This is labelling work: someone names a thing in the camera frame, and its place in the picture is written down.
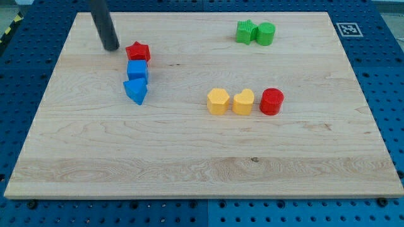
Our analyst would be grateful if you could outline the light wooden board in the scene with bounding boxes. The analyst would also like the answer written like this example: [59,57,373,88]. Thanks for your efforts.
[4,12,403,200]

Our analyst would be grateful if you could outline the yellow hexagon block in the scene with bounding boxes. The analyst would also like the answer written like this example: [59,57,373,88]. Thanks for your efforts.
[207,88,230,115]

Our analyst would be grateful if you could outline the yellow heart block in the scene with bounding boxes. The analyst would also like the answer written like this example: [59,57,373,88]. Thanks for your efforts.
[232,88,254,115]

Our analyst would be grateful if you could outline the blue triangle block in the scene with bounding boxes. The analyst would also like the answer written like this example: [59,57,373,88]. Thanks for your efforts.
[123,78,148,105]

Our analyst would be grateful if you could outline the red cylinder block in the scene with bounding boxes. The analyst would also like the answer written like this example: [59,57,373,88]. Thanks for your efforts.
[259,88,284,115]

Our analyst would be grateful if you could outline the blue cube block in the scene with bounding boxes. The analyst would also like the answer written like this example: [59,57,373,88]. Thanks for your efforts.
[127,60,148,83]

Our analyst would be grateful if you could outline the red star block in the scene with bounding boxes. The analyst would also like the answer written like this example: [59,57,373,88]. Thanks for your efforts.
[126,41,151,62]

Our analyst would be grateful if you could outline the green star block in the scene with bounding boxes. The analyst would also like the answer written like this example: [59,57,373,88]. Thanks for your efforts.
[236,20,258,45]

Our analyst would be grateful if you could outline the green cylinder block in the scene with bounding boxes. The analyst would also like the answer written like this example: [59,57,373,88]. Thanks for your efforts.
[256,22,276,46]

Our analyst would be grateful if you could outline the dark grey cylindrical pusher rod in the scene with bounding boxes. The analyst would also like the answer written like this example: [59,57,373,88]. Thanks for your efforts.
[87,0,119,51]

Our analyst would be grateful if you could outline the white fiducial marker tag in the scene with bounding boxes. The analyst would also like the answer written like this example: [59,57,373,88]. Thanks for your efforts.
[336,22,363,37]

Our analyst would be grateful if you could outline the black yellow hazard tape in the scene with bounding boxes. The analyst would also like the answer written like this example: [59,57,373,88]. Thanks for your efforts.
[1,11,24,48]

